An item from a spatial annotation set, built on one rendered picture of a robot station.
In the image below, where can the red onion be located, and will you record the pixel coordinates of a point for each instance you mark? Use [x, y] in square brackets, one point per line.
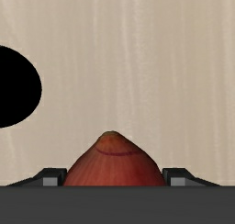
[114, 166]

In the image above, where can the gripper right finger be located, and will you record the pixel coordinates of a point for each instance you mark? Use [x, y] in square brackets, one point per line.
[180, 176]

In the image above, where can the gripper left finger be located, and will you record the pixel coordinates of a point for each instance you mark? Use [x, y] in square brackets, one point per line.
[52, 175]

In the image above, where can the black round object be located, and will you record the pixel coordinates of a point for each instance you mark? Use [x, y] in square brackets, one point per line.
[15, 87]

